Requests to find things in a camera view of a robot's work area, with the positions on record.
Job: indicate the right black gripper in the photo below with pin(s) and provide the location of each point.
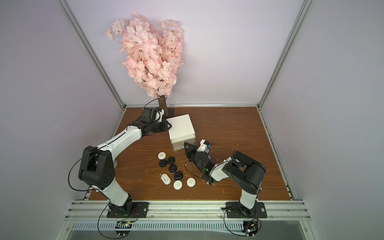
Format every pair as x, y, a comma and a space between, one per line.
192, 151

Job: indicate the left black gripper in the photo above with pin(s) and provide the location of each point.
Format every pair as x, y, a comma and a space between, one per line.
165, 126

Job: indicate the white three-drawer cabinet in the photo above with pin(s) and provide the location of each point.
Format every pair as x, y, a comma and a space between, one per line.
181, 131

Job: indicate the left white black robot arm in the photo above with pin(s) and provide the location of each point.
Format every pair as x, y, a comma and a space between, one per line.
97, 167

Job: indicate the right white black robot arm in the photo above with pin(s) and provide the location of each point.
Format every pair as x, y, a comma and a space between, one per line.
246, 172

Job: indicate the white round earphone case right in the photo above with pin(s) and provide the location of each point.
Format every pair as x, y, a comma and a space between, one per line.
191, 182

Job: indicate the white round earphone case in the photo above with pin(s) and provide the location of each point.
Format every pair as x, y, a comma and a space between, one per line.
178, 185
162, 156
191, 182

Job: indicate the black earphone case lower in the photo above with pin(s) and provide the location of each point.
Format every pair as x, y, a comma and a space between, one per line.
178, 175

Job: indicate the black earphone case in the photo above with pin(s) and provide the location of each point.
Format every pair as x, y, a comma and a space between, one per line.
163, 163
173, 168
171, 160
178, 175

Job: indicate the black earphone case middle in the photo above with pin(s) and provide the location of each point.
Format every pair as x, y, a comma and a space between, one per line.
173, 168

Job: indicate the black earphone case upper right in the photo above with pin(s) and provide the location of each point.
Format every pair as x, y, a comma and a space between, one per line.
171, 160

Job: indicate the white round earphone case bottom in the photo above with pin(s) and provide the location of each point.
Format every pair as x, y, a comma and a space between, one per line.
178, 185

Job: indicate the white round earphone case top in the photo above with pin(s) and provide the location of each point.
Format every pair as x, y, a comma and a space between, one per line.
162, 156

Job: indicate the black earphone case upper left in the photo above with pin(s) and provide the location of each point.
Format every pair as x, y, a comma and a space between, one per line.
163, 163

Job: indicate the white oval earphone case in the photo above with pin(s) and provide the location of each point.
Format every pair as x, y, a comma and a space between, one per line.
166, 179

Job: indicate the pink blossom artificial tree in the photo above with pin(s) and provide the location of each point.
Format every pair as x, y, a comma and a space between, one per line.
152, 57

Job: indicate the right circuit board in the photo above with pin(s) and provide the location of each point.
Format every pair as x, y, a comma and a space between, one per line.
251, 228

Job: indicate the circuit board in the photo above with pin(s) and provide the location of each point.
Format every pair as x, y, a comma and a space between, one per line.
123, 228
251, 228

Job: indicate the left circuit board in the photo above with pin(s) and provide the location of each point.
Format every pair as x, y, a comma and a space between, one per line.
123, 228

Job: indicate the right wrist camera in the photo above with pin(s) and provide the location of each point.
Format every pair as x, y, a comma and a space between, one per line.
204, 146

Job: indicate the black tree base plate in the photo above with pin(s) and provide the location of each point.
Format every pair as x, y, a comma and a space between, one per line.
171, 113

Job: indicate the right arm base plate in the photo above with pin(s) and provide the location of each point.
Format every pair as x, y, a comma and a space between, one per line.
237, 210

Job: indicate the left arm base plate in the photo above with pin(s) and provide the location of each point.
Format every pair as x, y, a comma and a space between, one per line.
135, 209

